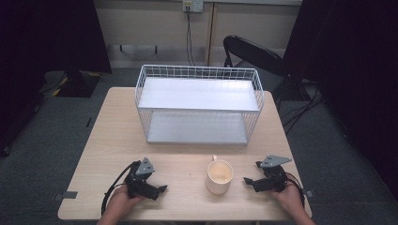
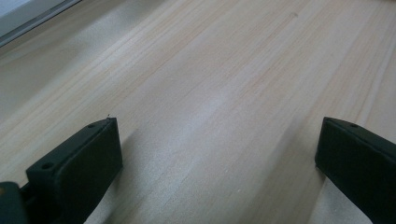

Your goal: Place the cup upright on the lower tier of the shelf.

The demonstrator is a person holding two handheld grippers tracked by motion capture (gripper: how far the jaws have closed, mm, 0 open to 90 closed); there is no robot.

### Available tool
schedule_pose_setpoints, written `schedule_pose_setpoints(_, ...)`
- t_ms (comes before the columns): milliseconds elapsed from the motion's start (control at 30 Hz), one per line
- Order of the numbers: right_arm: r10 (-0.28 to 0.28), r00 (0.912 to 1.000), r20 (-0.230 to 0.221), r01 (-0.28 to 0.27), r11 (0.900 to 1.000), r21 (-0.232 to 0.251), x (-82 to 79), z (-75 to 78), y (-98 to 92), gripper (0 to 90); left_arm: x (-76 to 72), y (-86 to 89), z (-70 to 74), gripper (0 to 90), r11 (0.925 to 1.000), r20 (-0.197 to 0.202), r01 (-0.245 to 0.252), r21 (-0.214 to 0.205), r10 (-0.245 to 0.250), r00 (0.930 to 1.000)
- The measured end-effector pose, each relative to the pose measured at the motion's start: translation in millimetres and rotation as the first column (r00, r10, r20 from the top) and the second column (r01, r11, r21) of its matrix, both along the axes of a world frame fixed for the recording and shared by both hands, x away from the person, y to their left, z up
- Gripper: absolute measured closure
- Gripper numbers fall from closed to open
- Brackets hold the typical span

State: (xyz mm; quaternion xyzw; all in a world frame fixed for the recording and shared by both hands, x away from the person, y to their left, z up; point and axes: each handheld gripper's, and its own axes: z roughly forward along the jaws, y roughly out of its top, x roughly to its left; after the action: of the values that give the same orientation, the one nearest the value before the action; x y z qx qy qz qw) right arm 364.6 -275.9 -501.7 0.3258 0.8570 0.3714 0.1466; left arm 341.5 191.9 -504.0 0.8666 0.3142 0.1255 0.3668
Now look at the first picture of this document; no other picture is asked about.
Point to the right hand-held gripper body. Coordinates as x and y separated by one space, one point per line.
272 178

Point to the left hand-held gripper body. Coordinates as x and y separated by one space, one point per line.
139 182

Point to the black chair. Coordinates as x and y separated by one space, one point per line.
253 54

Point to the person's left hand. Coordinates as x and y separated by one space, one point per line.
123 201

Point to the white wall socket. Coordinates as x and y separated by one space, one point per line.
193 5

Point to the white cup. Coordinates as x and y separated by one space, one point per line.
216 186

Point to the person's right hand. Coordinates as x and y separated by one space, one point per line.
289 197

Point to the grey tape piece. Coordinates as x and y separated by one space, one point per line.
67 195
309 193

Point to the black curtain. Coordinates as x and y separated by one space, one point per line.
353 62

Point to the black stand base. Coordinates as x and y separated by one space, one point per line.
76 84

